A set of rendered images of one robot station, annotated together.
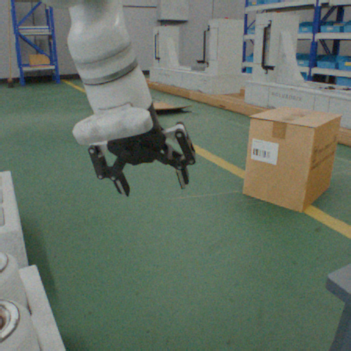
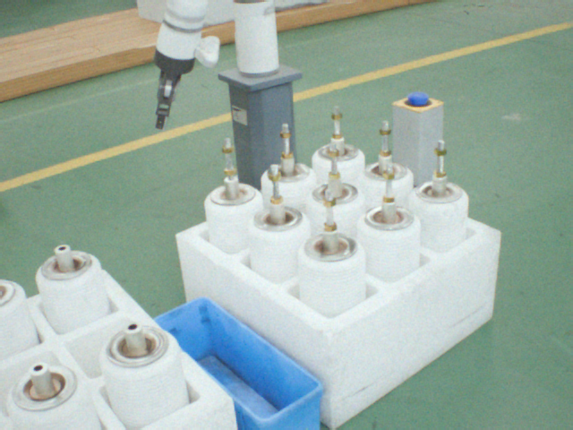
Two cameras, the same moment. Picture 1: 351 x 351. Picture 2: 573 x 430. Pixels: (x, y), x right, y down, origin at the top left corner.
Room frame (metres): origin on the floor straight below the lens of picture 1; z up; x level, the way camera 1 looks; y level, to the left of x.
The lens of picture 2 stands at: (0.38, 1.29, 0.75)
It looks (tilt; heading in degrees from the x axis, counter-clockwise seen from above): 28 degrees down; 264
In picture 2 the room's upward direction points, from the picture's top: 4 degrees counter-clockwise
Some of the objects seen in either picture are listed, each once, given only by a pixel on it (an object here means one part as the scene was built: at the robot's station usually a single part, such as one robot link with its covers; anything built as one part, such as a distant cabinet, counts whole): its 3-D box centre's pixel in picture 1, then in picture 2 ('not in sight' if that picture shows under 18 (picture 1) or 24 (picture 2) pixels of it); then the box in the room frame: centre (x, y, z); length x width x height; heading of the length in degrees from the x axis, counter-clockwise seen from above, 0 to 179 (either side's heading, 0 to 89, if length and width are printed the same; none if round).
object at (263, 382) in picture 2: not in sight; (234, 382); (0.39, 0.51, 0.06); 0.30 x 0.11 x 0.12; 121
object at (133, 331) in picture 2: not in sight; (135, 338); (0.50, 0.64, 0.26); 0.02 x 0.02 x 0.03
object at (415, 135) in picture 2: not in sight; (416, 177); (-0.02, 0.10, 0.16); 0.07 x 0.07 x 0.31; 31
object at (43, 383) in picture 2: not in sight; (41, 379); (0.60, 0.70, 0.26); 0.02 x 0.02 x 0.03
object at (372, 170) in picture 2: not in sight; (385, 171); (0.09, 0.25, 0.25); 0.08 x 0.08 x 0.01
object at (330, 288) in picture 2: not in sight; (332, 300); (0.23, 0.47, 0.16); 0.10 x 0.10 x 0.18
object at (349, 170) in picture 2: not in sight; (339, 197); (0.15, 0.15, 0.16); 0.10 x 0.10 x 0.18
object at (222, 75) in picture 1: (195, 54); not in sight; (4.13, -0.24, 0.45); 1.61 x 0.57 x 0.74; 27
